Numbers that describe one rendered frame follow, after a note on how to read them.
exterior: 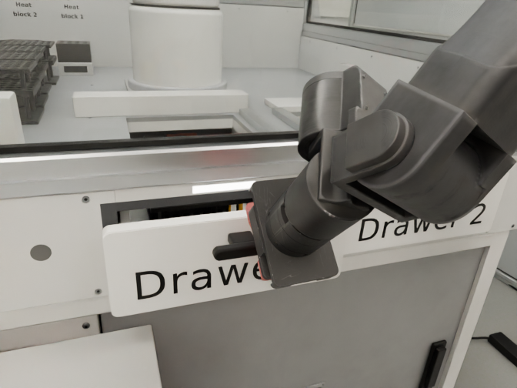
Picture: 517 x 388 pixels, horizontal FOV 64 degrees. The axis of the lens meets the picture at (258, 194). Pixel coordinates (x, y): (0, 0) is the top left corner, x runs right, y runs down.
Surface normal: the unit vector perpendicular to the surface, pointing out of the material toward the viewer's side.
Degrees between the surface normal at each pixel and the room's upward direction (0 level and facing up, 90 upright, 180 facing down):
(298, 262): 43
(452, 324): 90
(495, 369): 0
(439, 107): 59
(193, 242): 90
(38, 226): 90
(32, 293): 90
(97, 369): 0
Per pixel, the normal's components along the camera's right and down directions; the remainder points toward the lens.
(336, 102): -0.14, -0.44
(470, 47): -0.61, -0.57
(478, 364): 0.05, -0.91
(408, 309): 0.32, 0.42
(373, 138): -0.76, -0.36
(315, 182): 0.25, -0.38
